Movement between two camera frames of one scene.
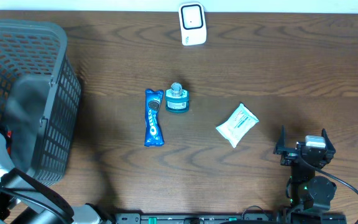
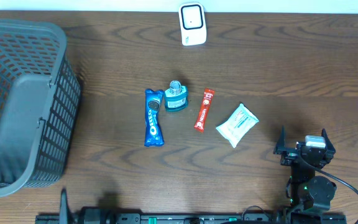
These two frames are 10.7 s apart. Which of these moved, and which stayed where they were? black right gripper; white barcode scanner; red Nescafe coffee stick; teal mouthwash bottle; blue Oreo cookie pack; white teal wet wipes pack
Moved: red Nescafe coffee stick; teal mouthwash bottle
Stayed: white teal wet wipes pack; black right gripper; white barcode scanner; blue Oreo cookie pack
